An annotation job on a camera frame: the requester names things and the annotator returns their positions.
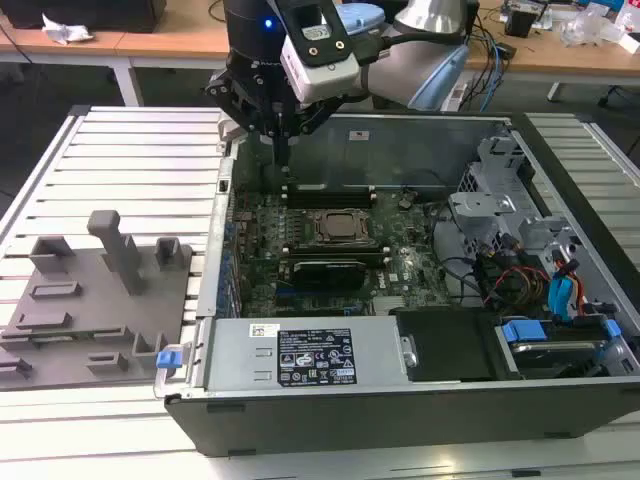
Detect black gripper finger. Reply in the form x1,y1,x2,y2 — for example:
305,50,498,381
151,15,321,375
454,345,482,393
203,72,283,174
282,97,344,174

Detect grey case corner latch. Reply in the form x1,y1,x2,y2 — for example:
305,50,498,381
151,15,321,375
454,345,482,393
218,117,249,149

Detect black round case speaker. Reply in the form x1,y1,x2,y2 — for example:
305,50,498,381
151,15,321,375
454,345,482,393
261,164,287,190

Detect long wooden desk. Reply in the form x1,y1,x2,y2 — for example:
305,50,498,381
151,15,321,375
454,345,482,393
0,0,640,109

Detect silver CPU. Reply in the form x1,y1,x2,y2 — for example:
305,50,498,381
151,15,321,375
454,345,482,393
323,213,362,239

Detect CPU socket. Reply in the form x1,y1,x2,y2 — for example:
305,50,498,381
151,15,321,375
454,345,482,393
309,207,376,247

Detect white power strip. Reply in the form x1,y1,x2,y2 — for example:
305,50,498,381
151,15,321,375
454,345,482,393
442,79,469,111

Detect green motherboard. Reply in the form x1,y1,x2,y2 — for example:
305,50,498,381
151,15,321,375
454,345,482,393
232,187,451,319

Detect black graphics card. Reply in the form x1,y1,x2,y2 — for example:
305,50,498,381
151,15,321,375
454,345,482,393
291,258,367,292

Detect black flat device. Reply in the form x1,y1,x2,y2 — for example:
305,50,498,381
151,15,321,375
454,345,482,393
9,0,169,34

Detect crumpled white paper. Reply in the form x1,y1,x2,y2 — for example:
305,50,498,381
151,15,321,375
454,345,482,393
40,12,96,46

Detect silver metal drive cage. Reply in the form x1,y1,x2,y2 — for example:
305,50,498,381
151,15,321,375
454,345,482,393
447,134,589,281

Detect silver chipset heatsink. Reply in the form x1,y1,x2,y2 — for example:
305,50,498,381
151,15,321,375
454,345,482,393
372,297,409,316

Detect small black box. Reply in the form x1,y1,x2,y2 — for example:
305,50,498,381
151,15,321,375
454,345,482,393
503,7,539,37

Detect grey parts rack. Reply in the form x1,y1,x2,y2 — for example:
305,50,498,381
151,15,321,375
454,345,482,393
0,209,201,391

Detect grey power supply unit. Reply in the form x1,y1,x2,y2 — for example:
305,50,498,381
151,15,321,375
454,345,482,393
202,317,409,394

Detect clear plastic bags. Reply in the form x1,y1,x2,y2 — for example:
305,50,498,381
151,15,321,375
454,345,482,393
557,2,626,49

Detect blue disk carrier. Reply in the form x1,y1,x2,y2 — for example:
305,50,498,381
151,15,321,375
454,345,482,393
494,319,621,381

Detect black open PC case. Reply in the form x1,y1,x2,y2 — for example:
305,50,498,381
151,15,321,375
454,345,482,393
152,107,640,459

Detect red white box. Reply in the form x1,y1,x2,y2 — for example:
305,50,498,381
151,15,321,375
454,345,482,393
614,0,640,54

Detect hard disk drive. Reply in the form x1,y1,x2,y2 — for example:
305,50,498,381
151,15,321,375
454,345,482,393
509,339,609,379

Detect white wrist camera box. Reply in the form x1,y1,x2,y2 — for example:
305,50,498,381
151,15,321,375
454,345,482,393
279,0,361,106

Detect metal socket cover frame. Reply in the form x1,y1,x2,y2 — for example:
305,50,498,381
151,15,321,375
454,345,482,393
312,209,374,245

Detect black camera cable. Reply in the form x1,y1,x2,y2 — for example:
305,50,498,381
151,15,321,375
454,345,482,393
357,29,469,66

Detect thin black wire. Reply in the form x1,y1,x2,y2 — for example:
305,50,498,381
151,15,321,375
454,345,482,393
428,199,484,306

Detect red yellow black wire bundle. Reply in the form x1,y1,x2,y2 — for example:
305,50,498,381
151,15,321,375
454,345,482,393
474,239,551,311

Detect blue flat cable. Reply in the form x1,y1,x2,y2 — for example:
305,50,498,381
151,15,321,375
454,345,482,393
547,277,576,326

